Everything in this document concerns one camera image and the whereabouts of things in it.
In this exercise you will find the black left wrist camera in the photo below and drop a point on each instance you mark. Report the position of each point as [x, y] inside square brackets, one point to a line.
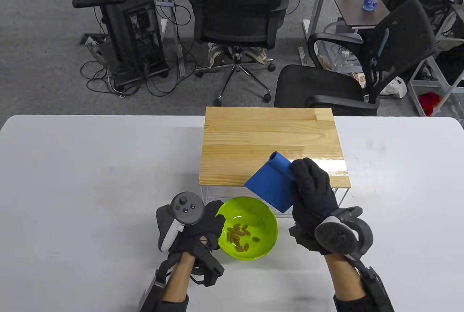
[152, 292]

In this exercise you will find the black computer cart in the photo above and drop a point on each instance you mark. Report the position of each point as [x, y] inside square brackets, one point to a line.
[137, 33]

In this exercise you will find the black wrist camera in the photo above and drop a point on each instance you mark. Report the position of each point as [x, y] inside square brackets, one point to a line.
[152, 292]
[377, 286]

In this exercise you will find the black armrest office chair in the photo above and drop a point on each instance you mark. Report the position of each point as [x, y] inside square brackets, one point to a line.
[326, 83]

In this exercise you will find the small brown side table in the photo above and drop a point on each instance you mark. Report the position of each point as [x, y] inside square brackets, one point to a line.
[359, 9]

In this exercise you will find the grey right hand controller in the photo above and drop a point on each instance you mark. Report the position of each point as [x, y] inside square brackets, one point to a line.
[337, 237]

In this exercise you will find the grey left hand controller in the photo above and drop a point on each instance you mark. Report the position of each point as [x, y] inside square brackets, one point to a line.
[186, 208]

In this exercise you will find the green plastic bowl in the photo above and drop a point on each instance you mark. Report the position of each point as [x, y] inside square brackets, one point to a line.
[261, 217]

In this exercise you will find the grey hand controller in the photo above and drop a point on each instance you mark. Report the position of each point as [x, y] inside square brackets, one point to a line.
[186, 208]
[337, 237]

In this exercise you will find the black mesh-back office chair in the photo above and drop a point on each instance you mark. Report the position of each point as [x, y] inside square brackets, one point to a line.
[235, 4]

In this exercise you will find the red cloth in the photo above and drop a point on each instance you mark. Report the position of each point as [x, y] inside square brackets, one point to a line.
[429, 103]

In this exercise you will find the white desk leg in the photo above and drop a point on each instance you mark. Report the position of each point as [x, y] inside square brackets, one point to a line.
[319, 7]

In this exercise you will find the blue plastic scraper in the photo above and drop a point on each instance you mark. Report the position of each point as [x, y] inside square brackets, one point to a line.
[272, 185]

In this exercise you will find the wooden-top white mesh sliding drawer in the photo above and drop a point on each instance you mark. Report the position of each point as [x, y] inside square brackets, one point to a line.
[235, 134]

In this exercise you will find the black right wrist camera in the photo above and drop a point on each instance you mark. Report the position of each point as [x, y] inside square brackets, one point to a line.
[377, 286]

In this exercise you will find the person's left forearm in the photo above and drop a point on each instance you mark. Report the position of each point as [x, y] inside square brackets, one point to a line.
[179, 279]

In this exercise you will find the person's right forearm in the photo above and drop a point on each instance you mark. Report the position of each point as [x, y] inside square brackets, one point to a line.
[344, 275]

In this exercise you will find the person's right hand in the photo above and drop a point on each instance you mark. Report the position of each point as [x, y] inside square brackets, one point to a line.
[311, 192]

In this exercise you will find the person's left hand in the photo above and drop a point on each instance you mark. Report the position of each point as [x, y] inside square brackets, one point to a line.
[197, 234]

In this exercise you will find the white bag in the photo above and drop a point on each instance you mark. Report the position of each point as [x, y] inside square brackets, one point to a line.
[395, 87]

